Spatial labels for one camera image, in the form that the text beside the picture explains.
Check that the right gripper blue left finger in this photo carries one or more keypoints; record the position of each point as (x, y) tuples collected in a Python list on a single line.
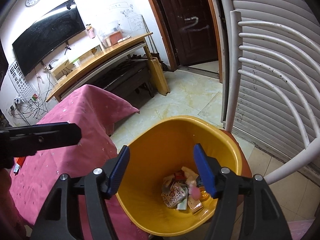
[(116, 168)]

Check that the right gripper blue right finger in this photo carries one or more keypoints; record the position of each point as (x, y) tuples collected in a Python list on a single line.
[(204, 169)]

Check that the orange carton box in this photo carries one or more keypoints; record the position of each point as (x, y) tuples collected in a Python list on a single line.
[(20, 160)]

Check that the silver purple wrapper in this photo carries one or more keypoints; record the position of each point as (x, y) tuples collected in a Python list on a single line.
[(16, 168)]

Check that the purple knitted pouch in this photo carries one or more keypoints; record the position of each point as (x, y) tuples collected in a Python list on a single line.
[(194, 192)]

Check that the orange plastic lid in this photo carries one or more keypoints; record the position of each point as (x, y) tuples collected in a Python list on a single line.
[(204, 195)]

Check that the cartoon printed white bag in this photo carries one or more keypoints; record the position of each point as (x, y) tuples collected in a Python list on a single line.
[(173, 193)]

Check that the white tissue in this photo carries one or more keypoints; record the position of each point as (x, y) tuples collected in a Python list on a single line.
[(190, 176)]

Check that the red snack wrapper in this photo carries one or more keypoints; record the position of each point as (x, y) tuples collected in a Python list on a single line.
[(179, 176)]

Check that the green snack bag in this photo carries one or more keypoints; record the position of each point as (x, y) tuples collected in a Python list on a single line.
[(183, 204)]

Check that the yellow trash bin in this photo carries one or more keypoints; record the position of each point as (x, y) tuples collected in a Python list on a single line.
[(157, 157)]

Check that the pink star tablecloth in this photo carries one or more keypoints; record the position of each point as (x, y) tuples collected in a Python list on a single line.
[(95, 111)]

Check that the white power strip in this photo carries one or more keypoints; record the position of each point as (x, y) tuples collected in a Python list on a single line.
[(15, 104)]

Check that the eye chart poster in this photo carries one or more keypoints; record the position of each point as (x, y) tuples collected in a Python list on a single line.
[(27, 92)]

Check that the white desk shelf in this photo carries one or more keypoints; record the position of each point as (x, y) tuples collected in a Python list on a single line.
[(67, 66)]

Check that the white metal chair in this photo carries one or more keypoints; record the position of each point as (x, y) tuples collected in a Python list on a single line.
[(274, 90)]

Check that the white jar green lid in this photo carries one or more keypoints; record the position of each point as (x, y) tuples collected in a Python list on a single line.
[(76, 62)]

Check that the wooden desk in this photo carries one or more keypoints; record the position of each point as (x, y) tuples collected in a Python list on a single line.
[(81, 75)]

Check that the pink box on desk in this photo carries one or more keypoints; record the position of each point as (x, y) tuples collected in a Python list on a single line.
[(115, 37)]

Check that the dark brown door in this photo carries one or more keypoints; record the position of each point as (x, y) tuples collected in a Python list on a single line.
[(191, 26)]

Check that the black wall television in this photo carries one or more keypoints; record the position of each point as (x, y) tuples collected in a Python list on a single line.
[(46, 34)]

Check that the pink wall holder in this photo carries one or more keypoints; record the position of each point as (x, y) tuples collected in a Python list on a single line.
[(90, 31)]

